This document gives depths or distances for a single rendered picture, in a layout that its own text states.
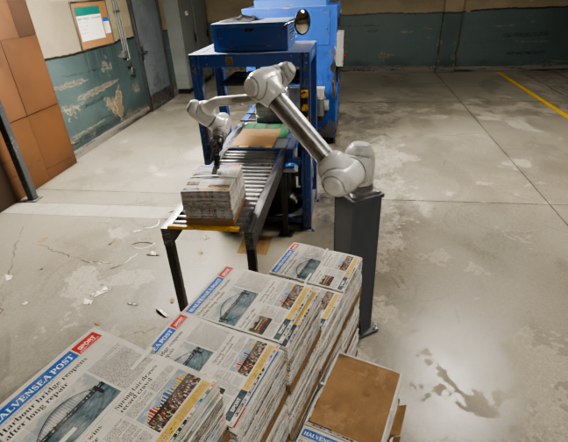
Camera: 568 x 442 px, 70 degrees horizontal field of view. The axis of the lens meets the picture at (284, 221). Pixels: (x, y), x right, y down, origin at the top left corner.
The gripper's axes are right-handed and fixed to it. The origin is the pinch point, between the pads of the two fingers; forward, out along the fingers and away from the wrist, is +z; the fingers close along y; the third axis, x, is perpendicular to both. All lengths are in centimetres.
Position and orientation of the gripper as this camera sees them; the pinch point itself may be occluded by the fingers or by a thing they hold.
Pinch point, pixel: (210, 167)
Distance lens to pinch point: 240.7
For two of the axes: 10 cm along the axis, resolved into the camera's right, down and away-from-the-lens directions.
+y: 1.1, 5.4, 8.3
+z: -1.1, 8.4, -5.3
